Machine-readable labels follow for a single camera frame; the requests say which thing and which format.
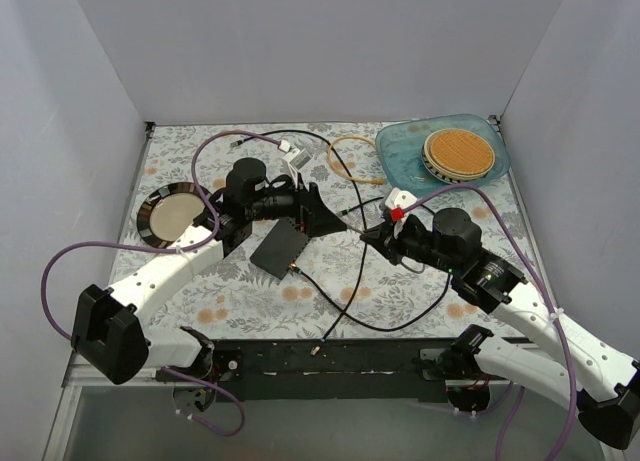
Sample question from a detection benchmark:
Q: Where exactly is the black network switch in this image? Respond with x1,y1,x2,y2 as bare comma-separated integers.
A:
250,219,309,280

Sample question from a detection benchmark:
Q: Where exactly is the black ethernet cable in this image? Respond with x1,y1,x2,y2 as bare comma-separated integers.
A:
229,129,454,331

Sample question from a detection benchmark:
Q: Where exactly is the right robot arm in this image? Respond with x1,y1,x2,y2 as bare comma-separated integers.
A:
360,208,639,450

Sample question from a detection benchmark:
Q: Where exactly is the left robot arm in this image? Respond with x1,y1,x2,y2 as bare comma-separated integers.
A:
71,158,347,385

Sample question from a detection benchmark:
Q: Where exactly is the floral tablecloth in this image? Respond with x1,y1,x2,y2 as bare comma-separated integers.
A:
112,122,535,340

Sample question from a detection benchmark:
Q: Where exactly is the black rimmed plate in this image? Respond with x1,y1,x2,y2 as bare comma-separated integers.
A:
136,181,205,248

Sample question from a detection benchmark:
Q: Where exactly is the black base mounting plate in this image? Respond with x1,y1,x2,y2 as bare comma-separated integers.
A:
201,338,484,402

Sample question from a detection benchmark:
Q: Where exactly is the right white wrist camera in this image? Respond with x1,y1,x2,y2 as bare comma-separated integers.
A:
381,187,417,223

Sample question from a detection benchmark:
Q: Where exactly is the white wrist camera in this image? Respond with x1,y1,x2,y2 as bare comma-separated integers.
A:
381,187,417,223
278,140,311,187

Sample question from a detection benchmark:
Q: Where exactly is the black braided cable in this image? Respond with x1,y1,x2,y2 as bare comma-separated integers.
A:
319,198,384,343

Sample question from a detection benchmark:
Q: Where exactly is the yellow ethernet cable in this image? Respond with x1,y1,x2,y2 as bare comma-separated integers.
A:
327,136,389,185

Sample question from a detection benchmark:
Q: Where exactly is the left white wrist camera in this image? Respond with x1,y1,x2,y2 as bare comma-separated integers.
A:
278,140,311,187

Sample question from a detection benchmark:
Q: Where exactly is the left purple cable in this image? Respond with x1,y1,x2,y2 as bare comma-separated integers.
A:
41,129,284,342

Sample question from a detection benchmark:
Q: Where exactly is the aluminium frame rail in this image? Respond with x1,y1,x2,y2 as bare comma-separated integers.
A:
42,350,626,461

